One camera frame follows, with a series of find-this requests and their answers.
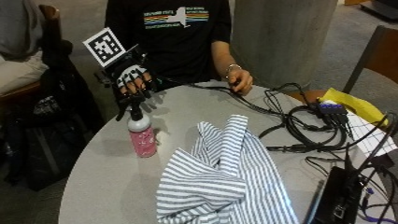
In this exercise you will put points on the wooden chair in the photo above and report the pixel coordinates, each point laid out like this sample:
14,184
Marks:
50,25

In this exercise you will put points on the black bag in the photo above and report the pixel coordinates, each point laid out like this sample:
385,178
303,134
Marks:
58,124

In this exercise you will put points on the person's black printed t-shirt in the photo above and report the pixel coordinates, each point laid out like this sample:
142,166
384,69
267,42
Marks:
174,40

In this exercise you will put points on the black hub with blue lights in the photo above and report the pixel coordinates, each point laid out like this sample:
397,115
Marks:
333,109

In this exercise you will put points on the pink spray bottle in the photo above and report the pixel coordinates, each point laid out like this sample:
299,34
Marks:
142,137

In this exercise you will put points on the grey concrete pillar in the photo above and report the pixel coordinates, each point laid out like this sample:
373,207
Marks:
282,40

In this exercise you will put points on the black electronics box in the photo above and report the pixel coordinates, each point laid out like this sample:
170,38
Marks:
340,196

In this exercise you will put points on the blue white striped cloth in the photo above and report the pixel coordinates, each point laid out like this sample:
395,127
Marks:
224,174

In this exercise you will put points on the grey garment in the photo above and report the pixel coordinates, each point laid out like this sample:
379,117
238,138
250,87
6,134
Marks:
19,34

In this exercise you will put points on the dark furniture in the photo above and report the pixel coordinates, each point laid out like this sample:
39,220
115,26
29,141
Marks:
380,7

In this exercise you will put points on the white grid paper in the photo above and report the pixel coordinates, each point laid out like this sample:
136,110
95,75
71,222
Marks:
373,137

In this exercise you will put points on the yellow sheet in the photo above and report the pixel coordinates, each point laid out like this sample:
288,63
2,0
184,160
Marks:
356,104

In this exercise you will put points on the white cube of black markers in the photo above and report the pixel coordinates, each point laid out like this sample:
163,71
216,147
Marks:
105,46

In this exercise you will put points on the brown chair with dark frame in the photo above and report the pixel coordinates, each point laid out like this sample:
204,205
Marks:
384,53

